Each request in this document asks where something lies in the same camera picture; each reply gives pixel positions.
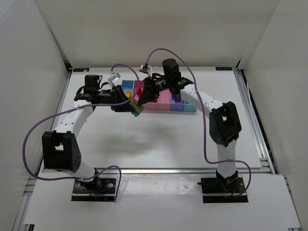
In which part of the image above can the orange yellow lego block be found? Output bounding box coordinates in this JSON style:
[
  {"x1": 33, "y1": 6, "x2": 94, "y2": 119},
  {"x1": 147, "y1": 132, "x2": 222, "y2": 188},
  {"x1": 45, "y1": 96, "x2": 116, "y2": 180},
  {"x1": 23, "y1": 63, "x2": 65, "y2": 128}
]
[{"x1": 126, "y1": 91, "x2": 132, "y2": 98}]

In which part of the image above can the striped lego plate stack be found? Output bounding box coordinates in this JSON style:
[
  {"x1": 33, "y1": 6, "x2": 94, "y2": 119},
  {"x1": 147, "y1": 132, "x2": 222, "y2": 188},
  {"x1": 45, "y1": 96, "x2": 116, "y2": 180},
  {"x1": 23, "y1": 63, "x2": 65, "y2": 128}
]
[{"x1": 129, "y1": 99, "x2": 144, "y2": 117}]

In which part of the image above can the red striped lego block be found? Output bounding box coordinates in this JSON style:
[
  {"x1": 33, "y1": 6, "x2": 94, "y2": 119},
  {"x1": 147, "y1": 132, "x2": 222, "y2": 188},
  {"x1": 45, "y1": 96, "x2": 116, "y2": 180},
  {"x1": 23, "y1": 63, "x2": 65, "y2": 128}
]
[{"x1": 136, "y1": 88, "x2": 142, "y2": 98}]

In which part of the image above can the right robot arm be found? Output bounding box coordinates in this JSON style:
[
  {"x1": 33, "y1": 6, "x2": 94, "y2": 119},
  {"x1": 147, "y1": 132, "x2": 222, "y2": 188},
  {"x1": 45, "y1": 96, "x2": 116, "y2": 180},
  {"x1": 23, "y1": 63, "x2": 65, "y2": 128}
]
[{"x1": 138, "y1": 58, "x2": 242, "y2": 189}]

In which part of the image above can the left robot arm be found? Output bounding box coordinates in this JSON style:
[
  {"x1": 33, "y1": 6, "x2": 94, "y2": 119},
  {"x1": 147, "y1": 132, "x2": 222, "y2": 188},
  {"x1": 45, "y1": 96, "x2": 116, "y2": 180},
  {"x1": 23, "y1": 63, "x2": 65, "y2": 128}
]
[{"x1": 42, "y1": 75, "x2": 133, "y2": 182}]

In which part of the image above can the small pink bin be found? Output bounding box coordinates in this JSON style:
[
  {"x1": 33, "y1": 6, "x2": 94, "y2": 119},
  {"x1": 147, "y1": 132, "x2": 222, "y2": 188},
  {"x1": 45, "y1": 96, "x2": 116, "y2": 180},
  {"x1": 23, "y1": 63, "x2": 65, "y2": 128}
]
[{"x1": 157, "y1": 90, "x2": 171, "y2": 111}]

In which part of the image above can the left light blue bin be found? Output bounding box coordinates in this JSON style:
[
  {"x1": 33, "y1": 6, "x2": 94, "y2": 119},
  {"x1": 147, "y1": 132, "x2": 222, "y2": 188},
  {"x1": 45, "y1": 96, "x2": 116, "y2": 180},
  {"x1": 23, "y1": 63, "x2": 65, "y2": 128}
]
[{"x1": 121, "y1": 80, "x2": 134, "y2": 95}]

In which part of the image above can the light blue bin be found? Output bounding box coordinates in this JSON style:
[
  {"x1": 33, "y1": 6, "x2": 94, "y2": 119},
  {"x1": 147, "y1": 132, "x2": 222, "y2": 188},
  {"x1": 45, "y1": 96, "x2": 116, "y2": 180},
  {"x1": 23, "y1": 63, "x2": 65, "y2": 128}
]
[
  {"x1": 121, "y1": 80, "x2": 134, "y2": 95},
  {"x1": 183, "y1": 101, "x2": 197, "y2": 113}
]

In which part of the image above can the dark blue bin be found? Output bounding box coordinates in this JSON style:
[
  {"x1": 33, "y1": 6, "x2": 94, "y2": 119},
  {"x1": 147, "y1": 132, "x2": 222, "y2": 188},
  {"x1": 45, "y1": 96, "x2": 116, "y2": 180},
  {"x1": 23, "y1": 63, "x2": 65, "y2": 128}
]
[{"x1": 170, "y1": 94, "x2": 184, "y2": 112}]

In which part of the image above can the right light blue bin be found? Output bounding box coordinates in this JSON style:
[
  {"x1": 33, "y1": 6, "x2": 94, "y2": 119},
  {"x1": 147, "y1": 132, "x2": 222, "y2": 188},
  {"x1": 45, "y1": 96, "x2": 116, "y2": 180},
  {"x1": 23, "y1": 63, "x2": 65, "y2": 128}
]
[{"x1": 183, "y1": 101, "x2": 197, "y2": 113}]

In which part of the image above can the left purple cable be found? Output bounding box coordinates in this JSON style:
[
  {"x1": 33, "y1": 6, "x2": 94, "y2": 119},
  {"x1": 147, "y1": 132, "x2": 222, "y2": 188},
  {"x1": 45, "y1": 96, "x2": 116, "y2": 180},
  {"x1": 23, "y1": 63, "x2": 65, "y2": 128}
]
[{"x1": 23, "y1": 63, "x2": 141, "y2": 202}]

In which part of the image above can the purple cable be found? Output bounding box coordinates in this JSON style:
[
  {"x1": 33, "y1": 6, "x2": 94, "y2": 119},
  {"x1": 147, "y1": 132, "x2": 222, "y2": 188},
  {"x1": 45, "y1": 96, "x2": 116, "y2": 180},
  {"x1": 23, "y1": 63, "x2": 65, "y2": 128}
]
[
  {"x1": 23, "y1": 63, "x2": 141, "y2": 202},
  {"x1": 146, "y1": 48, "x2": 252, "y2": 197}
]

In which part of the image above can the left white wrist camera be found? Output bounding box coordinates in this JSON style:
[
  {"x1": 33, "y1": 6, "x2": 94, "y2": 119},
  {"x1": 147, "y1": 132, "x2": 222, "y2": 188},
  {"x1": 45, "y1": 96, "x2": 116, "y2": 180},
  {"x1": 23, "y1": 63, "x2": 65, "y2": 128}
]
[{"x1": 107, "y1": 72, "x2": 121, "y2": 88}]

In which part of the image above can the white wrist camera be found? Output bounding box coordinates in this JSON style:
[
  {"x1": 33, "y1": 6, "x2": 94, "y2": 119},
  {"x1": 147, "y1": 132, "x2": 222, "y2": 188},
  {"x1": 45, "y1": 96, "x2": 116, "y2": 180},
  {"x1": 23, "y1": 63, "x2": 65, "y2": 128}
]
[
  {"x1": 107, "y1": 72, "x2": 121, "y2": 88},
  {"x1": 139, "y1": 63, "x2": 152, "y2": 77}
]

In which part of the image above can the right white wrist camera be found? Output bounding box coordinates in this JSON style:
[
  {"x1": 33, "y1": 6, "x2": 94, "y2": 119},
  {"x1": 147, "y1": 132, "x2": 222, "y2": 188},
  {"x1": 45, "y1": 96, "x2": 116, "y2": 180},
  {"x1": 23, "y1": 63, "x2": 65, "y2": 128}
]
[{"x1": 139, "y1": 63, "x2": 152, "y2": 77}]

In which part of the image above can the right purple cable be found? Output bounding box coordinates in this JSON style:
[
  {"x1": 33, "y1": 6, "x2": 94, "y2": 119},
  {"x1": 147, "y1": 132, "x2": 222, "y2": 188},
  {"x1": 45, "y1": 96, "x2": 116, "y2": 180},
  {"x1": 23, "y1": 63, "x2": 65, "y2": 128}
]
[{"x1": 146, "y1": 48, "x2": 252, "y2": 197}]

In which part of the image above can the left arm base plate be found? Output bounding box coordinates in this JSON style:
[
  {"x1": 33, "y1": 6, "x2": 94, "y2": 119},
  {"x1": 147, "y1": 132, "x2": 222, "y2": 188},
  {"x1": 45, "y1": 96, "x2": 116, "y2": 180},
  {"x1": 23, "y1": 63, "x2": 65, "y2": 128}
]
[{"x1": 71, "y1": 175, "x2": 117, "y2": 202}]

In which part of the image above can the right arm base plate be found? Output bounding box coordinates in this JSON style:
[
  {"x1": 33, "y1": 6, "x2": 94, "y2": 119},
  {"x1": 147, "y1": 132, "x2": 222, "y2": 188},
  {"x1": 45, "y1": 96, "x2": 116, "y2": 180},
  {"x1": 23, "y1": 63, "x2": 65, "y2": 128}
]
[{"x1": 197, "y1": 177, "x2": 248, "y2": 204}]

